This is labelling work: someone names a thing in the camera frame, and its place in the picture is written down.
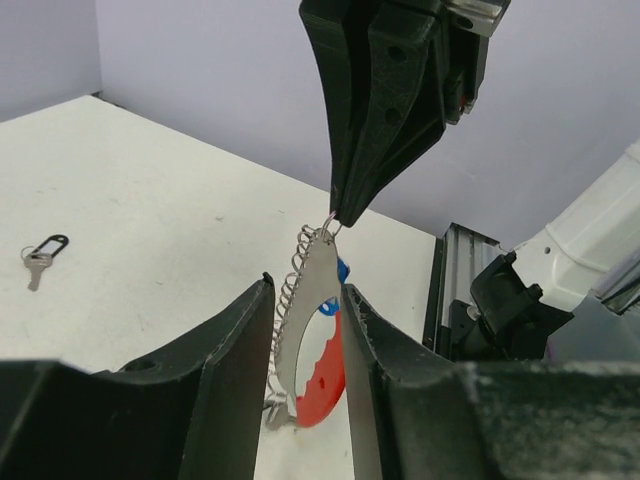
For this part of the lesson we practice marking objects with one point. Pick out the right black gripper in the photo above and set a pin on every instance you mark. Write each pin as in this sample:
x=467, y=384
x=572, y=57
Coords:
x=393, y=73

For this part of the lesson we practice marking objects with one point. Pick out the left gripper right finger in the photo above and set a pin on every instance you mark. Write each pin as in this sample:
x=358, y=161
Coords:
x=415, y=415

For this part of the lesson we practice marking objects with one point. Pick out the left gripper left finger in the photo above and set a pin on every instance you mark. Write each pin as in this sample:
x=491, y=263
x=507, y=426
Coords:
x=190, y=409

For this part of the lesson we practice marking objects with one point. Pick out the key with blue tag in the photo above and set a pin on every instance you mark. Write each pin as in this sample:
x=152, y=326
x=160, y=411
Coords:
x=331, y=306

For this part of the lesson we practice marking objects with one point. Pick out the red keyring with keys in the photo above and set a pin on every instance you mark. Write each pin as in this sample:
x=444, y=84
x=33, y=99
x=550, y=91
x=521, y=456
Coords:
x=306, y=376

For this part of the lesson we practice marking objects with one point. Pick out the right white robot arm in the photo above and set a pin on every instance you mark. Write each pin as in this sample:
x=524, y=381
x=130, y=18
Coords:
x=591, y=248

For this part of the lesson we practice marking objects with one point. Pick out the key with black tag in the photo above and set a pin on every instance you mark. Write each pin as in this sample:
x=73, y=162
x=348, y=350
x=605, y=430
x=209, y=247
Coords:
x=39, y=258

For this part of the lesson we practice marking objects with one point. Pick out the aluminium frame rail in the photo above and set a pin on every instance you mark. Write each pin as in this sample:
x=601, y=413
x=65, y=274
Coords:
x=460, y=255

